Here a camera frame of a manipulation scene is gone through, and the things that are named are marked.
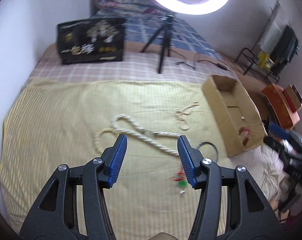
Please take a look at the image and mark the red watch strap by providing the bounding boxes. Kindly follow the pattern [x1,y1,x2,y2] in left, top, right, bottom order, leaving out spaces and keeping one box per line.
[238,126,252,147]

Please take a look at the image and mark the red string green pendant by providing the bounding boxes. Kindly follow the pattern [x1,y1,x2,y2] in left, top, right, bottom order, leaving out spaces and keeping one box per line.
[170,167,188,190]

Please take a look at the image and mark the black bangle ring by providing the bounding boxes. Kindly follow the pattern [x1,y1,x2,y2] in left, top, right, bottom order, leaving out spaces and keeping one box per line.
[196,141,220,163]

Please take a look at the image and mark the twisted pearl rope necklace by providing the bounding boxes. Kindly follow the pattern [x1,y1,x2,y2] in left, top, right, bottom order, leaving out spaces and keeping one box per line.
[111,113,192,157]

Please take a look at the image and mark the thin pearl necklace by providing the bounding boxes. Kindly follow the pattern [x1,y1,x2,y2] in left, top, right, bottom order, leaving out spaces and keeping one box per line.
[172,101,201,131]

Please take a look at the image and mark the brown cardboard package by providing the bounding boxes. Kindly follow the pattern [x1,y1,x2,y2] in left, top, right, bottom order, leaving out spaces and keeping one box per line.
[283,84,302,113]

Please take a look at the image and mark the orange cloth covered table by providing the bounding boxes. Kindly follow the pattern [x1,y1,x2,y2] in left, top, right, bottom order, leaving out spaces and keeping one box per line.
[260,83,300,129]

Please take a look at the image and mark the cardboard box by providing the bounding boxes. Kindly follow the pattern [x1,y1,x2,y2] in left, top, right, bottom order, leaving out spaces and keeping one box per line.
[202,75,266,157]

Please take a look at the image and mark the yellow striped towel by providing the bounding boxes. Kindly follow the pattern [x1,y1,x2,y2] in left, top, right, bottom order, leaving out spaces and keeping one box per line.
[0,77,286,240]

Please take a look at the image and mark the yellow box on rack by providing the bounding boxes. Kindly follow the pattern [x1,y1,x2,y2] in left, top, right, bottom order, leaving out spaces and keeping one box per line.
[257,51,274,70]

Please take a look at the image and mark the dark hanging clothes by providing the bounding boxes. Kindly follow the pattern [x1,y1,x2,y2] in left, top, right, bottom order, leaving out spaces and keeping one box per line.
[270,25,299,76]

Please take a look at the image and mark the black clothes rack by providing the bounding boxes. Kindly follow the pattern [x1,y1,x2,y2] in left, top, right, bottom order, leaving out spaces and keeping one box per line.
[234,0,300,83]

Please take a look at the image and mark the striped white towel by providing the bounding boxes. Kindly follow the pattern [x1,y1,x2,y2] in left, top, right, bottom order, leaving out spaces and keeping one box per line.
[258,3,290,55]

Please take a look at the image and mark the plaid bed sheet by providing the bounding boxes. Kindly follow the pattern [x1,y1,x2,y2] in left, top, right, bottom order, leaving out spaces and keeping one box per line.
[24,52,239,86]

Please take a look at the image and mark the black snack bag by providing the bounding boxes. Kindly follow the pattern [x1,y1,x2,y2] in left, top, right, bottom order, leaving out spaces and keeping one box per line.
[57,17,126,64]

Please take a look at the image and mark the black tripod stand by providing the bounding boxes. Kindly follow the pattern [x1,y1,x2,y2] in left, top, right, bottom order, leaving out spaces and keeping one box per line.
[141,14,175,74]

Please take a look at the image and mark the blue patterned bed sheet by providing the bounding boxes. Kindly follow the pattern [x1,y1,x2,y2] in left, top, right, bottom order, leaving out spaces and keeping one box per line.
[92,11,222,60]

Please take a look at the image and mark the folded floral quilt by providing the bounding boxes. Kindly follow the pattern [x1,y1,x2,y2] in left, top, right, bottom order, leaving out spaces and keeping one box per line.
[93,0,170,16]

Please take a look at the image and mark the black power cable with switch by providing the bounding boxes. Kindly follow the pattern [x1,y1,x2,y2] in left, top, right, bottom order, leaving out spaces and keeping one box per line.
[175,53,232,71]

